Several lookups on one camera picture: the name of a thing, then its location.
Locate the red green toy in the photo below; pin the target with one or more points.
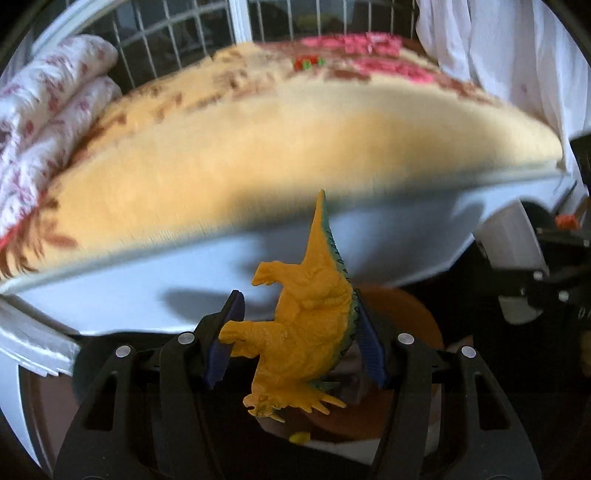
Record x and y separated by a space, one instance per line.
308 62

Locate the folded white pink floral quilt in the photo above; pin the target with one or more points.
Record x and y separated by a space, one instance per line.
41 124

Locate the orange dinosaur toy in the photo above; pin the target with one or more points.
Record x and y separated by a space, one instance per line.
309 300

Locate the metal window grille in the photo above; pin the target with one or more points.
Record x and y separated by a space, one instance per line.
180 27

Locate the white curtain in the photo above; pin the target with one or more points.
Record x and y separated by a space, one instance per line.
508 60

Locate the white window frame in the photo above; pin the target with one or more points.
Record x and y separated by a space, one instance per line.
240 21

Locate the yellow floral blanket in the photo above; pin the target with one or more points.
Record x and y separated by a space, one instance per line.
286 147

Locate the small yellow scrap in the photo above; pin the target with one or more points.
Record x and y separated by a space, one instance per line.
299 437

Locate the white foam roll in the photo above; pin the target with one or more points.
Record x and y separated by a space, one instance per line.
512 240

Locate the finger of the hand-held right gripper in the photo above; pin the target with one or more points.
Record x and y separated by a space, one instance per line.
568 237
558 288

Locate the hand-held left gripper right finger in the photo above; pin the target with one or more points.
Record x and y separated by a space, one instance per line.
373 353

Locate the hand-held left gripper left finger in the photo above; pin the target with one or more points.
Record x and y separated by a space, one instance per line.
221 357

